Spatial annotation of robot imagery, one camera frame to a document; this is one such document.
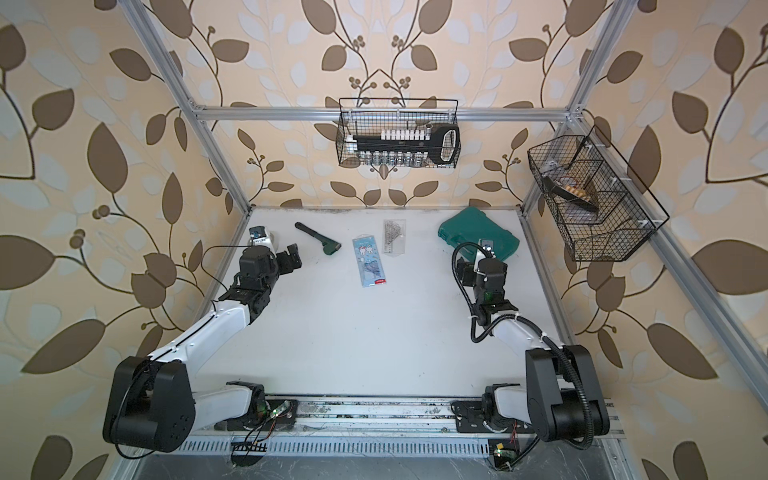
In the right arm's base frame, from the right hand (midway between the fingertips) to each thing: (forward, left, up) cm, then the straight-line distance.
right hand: (479, 260), depth 89 cm
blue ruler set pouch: (+10, +35, -12) cm, 38 cm away
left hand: (+3, +60, +7) cm, 60 cm away
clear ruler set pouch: (+20, +25, -12) cm, 35 cm away
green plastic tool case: (+23, -4, -10) cm, 25 cm away
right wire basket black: (+1, -27, +20) cm, 34 cm away
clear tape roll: (-3, +59, +18) cm, 62 cm away
